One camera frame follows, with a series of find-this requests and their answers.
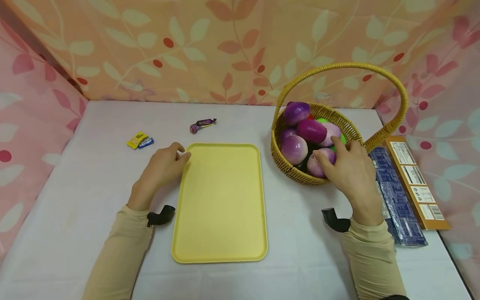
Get dark purple toy onion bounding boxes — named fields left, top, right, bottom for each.
left=283, top=101, right=311, bottom=127

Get person's right hand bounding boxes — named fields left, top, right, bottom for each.
left=312, top=140, right=385, bottom=228

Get yellow candy packet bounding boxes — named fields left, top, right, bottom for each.
left=126, top=131, right=149, bottom=150

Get long orange box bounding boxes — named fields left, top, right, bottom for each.
left=384, top=136, right=451, bottom=231

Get purple white toy onion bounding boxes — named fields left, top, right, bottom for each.
left=307, top=148, right=337, bottom=179
left=280, top=135, right=309, bottom=166

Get pale pink toy onion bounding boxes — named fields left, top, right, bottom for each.
left=319, top=122, right=342, bottom=148

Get small purple toy onion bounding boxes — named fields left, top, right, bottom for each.
left=278, top=127, right=299, bottom=146

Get person's left hand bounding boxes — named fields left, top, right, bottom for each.
left=127, top=142, right=192, bottom=211

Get wicker basket with handle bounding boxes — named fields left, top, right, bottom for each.
left=270, top=62, right=409, bottom=186

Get long blue packet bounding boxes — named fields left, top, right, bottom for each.
left=368, top=146, right=429, bottom=247

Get black wrist band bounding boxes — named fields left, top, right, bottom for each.
left=146, top=205, right=176, bottom=228
left=321, top=207, right=352, bottom=233

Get yellow plastic tray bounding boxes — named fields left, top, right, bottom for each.
left=171, top=143, right=269, bottom=264

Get purple wrapped candy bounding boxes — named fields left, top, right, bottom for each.
left=190, top=118, right=218, bottom=134

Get person's right forearm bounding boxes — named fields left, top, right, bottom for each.
left=339, top=217, right=409, bottom=300

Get magenta toy onion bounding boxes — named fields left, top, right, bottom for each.
left=296, top=119, right=328, bottom=144

